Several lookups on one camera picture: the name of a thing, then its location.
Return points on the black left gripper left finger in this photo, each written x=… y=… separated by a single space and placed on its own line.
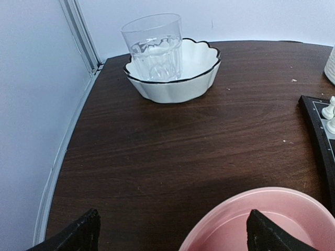
x=82 y=234

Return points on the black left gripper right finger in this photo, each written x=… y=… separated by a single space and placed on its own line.
x=274 y=235

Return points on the white chess knight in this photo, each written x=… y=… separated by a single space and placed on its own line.
x=331 y=126

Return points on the white chess rook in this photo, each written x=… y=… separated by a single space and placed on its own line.
x=328 y=112

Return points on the pink bowl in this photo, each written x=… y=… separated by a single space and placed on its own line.
x=225 y=226

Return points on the black and white chessboard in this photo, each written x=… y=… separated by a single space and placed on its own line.
x=321 y=139

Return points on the white ribbed ceramic mug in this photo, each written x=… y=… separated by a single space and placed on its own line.
x=329 y=69

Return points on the clear glass cup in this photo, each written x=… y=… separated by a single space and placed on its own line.
x=154 y=43

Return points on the aluminium frame post left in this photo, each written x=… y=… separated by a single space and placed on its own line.
x=81 y=35

